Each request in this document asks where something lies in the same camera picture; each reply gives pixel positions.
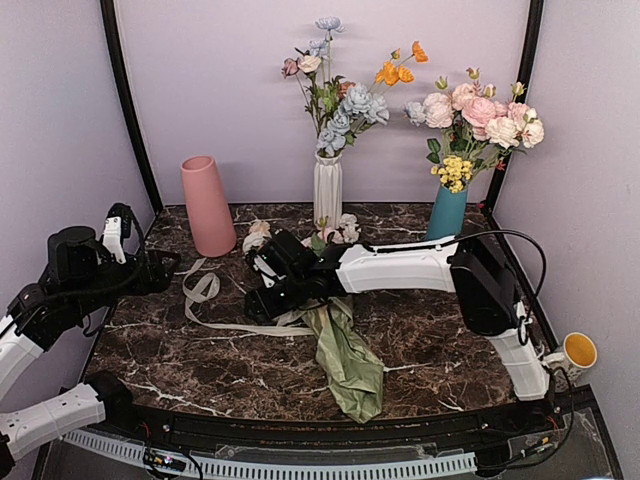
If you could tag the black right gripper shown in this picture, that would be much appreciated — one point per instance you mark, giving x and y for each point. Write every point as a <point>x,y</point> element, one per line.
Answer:
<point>264,307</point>

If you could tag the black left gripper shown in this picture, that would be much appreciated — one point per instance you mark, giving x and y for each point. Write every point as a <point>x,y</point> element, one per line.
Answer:
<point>142,285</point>

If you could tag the beige ribbon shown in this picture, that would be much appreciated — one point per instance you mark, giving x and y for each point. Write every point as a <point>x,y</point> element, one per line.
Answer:
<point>202,288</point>

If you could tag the flower bouquet green paper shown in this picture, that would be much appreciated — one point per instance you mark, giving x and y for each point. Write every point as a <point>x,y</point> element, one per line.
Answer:
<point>355,374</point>

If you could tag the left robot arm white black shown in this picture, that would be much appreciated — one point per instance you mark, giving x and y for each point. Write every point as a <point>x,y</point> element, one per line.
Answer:
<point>34,322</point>

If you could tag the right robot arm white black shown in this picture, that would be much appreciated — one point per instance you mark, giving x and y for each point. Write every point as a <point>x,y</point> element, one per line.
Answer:
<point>467,266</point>

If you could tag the pink ceramic vase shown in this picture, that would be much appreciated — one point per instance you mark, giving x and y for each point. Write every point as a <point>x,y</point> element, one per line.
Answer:
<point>208,211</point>

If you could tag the white ribbed vase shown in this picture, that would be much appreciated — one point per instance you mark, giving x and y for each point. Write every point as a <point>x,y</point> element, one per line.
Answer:
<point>328,182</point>

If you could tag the teal vase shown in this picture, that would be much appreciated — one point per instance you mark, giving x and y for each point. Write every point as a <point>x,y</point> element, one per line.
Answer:
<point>447,214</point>

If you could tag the blue and orange flower arrangement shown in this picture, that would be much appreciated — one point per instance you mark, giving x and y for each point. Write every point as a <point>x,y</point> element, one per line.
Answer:
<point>342,110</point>

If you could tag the pink peony flower arrangement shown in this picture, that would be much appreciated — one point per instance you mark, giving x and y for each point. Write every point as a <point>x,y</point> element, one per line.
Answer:
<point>478,132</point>

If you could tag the white mug yellow inside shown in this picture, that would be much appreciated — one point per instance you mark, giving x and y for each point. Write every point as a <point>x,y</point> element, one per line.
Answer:
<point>574,356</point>

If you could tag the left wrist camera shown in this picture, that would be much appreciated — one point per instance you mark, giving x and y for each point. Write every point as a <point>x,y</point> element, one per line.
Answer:
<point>120,222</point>

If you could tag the black left corner post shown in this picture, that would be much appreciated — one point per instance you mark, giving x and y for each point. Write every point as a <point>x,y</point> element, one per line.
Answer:
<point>127,104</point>

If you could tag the white slotted cable duct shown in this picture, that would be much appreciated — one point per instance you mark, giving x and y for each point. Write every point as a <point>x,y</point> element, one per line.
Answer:
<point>243,462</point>

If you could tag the black front table rail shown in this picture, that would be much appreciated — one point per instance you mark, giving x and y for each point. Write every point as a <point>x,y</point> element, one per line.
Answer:
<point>250,413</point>

